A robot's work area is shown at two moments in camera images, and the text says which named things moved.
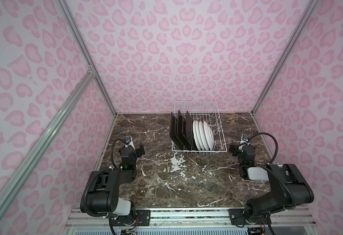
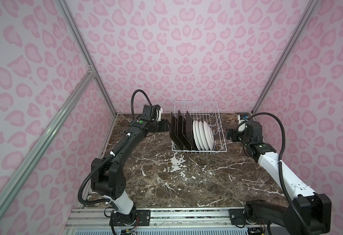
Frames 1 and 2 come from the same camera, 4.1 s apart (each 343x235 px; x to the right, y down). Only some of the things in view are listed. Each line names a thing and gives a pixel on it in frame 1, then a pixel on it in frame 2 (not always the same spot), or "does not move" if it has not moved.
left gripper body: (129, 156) -> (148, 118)
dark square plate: (173, 132) does not move
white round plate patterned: (210, 139) does not move
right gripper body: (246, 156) -> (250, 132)
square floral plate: (182, 133) does not move
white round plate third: (208, 137) does not move
